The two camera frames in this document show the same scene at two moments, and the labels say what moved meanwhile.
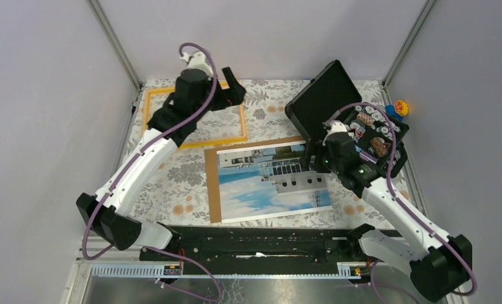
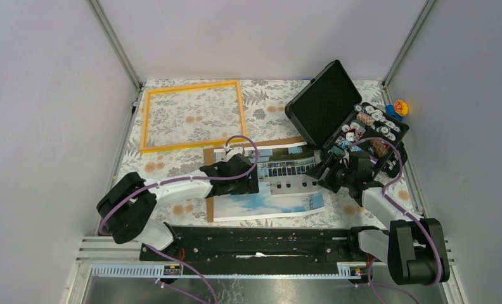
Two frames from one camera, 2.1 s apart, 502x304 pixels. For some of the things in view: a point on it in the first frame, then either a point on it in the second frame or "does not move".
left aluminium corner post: (118, 49) does not move
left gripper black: (228, 97) → (249, 186)
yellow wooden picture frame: (222, 85) does not move
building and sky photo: (261, 182) does not move
